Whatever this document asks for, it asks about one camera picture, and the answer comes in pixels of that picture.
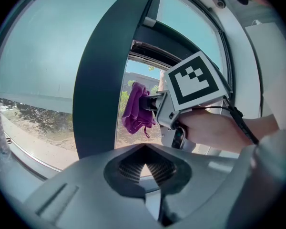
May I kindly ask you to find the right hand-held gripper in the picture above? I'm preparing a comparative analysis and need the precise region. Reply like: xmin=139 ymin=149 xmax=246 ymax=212
xmin=139 ymin=51 xmax=230 ymax=150

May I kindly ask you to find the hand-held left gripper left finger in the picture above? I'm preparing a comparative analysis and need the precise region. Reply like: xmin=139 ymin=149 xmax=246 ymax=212
xmin=23 ymin=143 xmax=163 ymax=229

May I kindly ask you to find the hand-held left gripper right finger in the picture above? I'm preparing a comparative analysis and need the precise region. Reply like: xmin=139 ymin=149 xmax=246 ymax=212
xmin=145 ymin=143 xmax=244 ymax=227

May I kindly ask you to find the purple cloth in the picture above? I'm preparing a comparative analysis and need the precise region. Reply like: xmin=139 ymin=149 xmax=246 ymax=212
xmin=121 ymin=81 xmax=157 ymax=139

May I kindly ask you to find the clear window glass pane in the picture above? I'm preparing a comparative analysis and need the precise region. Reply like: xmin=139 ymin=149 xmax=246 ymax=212
xmin=114 ymin=58 xmax=174 ymax=150

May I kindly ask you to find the person's right forearm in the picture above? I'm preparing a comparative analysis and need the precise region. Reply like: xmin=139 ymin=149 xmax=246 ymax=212
xmin=240 ymin=114 xmax=281 ymax=147

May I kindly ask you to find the person's right hand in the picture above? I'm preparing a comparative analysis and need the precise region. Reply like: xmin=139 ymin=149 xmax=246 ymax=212
xmin=178 ymin=107 xmax=248 ymax=153

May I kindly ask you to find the dark grey building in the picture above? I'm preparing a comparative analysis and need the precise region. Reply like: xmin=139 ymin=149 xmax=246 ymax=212
xmin=123 ymin=72 xmax=161 ymax=94

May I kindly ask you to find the pollarded tree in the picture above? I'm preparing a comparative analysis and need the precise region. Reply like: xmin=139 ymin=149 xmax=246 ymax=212
xmin=147 ymin=65 xmax=167 ymax=93

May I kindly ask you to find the white window sill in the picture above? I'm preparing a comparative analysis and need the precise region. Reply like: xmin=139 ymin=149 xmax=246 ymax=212
xmin=0 ymin=137 xmax=70 ymax=195

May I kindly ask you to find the half frosted window pane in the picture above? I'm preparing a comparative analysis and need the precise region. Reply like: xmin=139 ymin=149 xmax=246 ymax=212
xmin=0 ymin=0 xmax=136 ymax=174

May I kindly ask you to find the black window frame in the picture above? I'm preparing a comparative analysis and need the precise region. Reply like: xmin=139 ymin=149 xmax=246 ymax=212
xmin=72 ymin=0 xmax=236 ymax=159

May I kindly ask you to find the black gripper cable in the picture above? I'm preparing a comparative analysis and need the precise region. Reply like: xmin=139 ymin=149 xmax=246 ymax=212
xmin=193 ymin=105 xmax=260 ymax=146

